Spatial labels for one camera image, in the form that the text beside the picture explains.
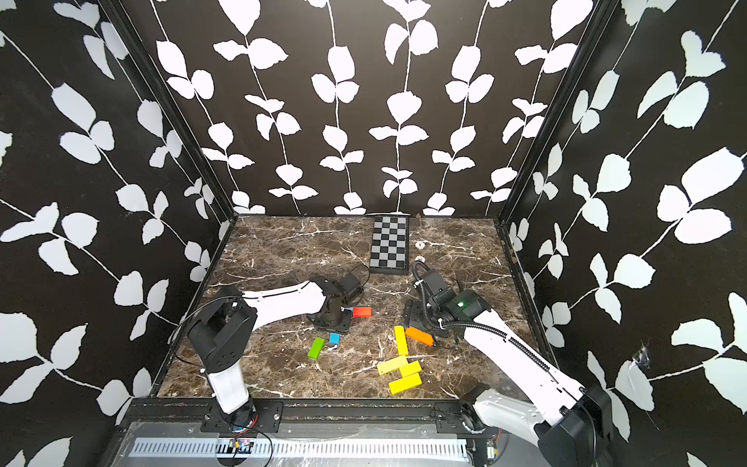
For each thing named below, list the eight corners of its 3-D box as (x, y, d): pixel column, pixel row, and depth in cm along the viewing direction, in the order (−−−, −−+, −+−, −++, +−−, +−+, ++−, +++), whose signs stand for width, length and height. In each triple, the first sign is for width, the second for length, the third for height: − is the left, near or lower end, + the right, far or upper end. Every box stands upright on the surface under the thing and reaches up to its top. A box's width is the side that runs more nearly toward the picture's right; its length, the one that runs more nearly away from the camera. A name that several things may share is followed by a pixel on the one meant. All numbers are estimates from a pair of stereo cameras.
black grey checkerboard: (370, 274, 105) (369, 269, 103) (372, 220, 123) (371, 215, 120) (412, 274, 105) (413, 270, 103) (408, 220, 123) (408, 215, 120)
